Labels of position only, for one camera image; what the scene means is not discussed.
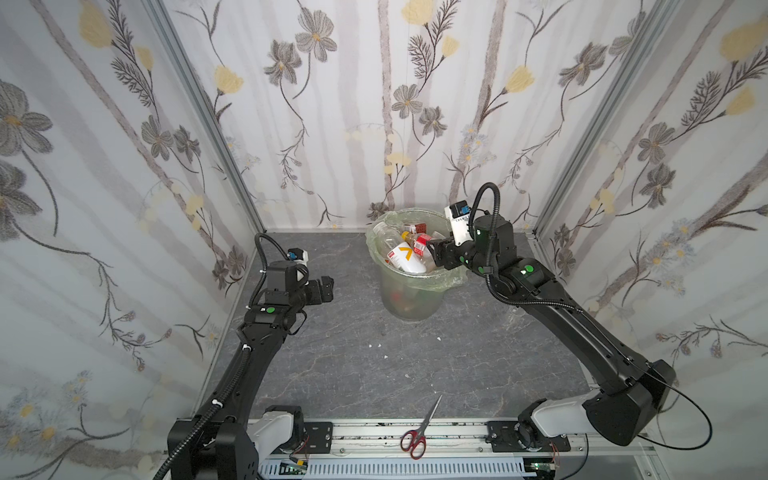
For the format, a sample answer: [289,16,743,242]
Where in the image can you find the small yellow cap bottle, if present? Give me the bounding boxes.
[410,233,432,258]

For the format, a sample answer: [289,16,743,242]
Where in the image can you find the green mesh waste bin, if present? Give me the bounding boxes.
[372,230,449,321]

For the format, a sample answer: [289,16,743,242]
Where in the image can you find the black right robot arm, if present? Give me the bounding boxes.
[428,182,676,449]

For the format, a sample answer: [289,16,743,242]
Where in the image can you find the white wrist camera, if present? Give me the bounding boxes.
[287,247,309,265]
[444,200,472,246]

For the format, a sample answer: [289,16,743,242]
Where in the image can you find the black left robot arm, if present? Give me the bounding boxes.
[154,233,334,479]

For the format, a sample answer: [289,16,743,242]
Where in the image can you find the aluminium rail base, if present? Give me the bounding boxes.
[157,416,652,480]

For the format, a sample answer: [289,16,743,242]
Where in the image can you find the red handled scissors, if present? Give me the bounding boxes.
[400,395,442,460]

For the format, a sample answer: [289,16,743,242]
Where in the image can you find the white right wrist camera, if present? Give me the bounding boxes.
[444,200,472,246]

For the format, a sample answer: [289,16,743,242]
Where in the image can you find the yellow tea bottle red label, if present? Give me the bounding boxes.
[403,222,427,235]

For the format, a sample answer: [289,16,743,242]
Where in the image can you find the clear bottle red white label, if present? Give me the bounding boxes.
[372,222,402,251]

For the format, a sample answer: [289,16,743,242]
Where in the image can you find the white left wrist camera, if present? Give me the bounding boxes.
[287,247,309,265]

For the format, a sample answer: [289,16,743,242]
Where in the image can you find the green plastic bin liner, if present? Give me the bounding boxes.
[366,208,467,292]

